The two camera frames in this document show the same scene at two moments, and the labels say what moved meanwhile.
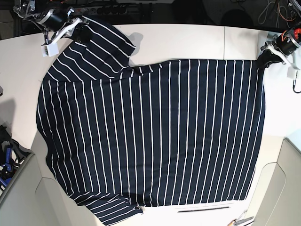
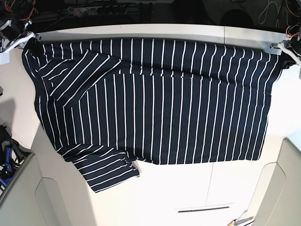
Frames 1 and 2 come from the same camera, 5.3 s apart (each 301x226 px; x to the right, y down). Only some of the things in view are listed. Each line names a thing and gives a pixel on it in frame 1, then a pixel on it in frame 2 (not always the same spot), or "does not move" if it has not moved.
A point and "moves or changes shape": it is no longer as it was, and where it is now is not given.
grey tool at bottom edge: x=234 y=221 does not move
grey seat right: x=276 y=200 does not move
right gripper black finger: x=266 y=56 to x=286 y=60
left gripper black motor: x=58 y=21 to x=10 y=29
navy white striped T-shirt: x=119 y=137 moves or changes shape
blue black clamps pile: x=12 y=153 does not move
